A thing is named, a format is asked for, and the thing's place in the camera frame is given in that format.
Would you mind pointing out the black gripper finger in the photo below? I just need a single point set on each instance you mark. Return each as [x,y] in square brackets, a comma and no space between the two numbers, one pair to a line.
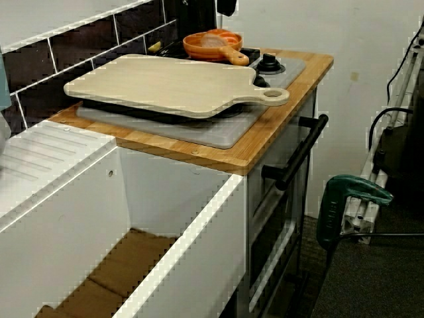
[228,7]

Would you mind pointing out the salmon sushi toy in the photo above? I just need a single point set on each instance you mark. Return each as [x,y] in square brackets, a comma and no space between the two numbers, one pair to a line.
[218,38]

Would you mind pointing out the orange toy frying pan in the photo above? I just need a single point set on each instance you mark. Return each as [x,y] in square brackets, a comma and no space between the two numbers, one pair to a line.
[205,53]

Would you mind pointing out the black burner grate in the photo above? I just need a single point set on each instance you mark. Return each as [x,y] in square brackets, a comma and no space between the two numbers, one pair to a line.
[132,111]
[251,53]

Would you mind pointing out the black stove knob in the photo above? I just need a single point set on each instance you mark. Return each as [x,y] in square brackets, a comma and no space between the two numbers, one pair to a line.
[270,64]
[261,81]

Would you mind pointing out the small yellow toy food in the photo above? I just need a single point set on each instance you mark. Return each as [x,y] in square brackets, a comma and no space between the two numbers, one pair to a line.
[155,47]

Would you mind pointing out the grey toy stove top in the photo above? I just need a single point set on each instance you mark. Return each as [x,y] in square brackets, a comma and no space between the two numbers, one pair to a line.
[215,132]

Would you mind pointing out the white toy oven door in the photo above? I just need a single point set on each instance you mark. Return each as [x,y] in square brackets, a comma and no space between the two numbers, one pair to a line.
[265,212]

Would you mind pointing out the green power drill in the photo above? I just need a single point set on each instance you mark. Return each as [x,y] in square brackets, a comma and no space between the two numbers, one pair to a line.
[331,215]

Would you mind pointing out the black equipment block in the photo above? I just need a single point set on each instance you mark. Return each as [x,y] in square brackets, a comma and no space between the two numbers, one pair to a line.
[407,159]

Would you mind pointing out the teal plastic box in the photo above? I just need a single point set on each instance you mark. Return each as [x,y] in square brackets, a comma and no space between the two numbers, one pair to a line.
[4,83]

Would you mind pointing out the white metal stand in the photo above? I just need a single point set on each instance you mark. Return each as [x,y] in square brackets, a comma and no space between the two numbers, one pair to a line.
[369,202]

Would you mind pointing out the white toy sink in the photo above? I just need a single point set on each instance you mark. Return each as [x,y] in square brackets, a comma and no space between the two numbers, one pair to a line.
[83,205]

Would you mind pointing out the brown cardboard sheet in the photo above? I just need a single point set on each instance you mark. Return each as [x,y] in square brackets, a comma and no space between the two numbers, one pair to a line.
[132,258]

